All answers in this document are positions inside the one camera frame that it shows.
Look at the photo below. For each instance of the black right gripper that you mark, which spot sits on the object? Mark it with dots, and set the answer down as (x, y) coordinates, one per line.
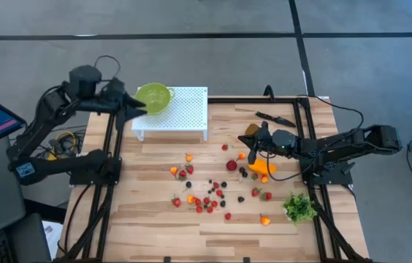
(266, 140)

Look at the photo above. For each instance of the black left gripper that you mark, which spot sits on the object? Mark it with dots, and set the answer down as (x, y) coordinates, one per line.
(113, 95)

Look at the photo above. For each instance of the orange yellow toy fruit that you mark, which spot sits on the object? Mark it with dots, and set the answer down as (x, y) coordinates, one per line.
(188, 158)
(173, 170)
(264, 220)
(241, 156)
(190, 199)
(264, 179)

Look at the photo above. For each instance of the dark red toy plum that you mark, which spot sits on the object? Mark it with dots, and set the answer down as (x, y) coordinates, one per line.
(231, 165)

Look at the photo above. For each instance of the red toy strawberry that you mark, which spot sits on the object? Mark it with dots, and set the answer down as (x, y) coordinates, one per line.
(190, 169)
(254, 177)
(255, 192)
(267, 196)
(176, 201)
(182, 174)
(224, 147)

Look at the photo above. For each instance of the red toy raspberry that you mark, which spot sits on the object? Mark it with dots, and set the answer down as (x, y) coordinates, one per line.
(209, 209)
(228, 216)

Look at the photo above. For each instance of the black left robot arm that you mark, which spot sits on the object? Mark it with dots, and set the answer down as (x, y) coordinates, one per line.
(45, 109)

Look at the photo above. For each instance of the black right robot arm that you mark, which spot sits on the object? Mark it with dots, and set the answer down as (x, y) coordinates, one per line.
(355, 140)

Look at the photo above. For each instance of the brown toy kiwi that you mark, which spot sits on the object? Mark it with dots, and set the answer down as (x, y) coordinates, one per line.
(251, 128)

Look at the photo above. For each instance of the yellow orange toy mango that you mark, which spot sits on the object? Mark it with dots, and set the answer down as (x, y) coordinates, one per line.
(264, 168)

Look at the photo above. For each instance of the green colander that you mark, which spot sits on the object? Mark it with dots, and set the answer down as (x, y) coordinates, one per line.
(155, 98)

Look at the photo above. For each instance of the black knife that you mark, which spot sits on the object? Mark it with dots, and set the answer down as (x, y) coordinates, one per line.
(277, 120)

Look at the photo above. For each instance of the white perforated shelf riser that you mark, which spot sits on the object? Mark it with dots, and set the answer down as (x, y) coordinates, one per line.
(187, 109)

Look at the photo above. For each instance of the green artificial plant bunch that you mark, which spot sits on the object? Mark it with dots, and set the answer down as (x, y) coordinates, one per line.
(299, 208)

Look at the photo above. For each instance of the small black clamp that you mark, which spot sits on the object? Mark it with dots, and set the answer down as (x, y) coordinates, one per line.
(246, 260)
(167, 260)

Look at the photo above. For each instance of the white paper sheet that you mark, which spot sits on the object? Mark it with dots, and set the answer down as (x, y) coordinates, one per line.
(53, 237)

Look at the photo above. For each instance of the black box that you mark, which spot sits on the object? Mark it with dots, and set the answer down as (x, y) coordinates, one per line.
(30, 241)

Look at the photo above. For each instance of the black bracket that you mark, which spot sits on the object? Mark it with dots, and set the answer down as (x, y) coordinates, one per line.
(269, 93)

